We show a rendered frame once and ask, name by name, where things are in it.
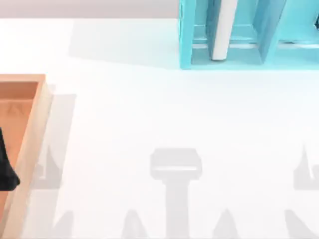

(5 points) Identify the salmon-coloured shallow box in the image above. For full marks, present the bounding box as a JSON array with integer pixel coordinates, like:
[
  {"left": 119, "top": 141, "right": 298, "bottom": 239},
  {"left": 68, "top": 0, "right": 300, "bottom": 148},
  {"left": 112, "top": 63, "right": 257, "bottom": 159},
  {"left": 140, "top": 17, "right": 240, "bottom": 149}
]
[{"left": 0, "top": 73, "right": 54, "bottom": 239}]

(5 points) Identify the light blue rack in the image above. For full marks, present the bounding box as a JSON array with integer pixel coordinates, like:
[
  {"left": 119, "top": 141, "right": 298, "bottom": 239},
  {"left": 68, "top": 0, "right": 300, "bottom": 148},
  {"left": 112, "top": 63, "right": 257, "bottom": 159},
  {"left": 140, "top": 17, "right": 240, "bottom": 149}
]
[{"left": 178, "top": 0, "right": 319, "bottom": 71}]

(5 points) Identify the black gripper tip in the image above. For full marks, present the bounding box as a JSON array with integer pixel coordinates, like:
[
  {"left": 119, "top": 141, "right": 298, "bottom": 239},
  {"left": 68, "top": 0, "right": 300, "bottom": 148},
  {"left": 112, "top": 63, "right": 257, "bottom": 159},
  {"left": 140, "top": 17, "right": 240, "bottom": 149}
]
[{"left": 0, "top": 127, "right": 21, "bottom": 192}]

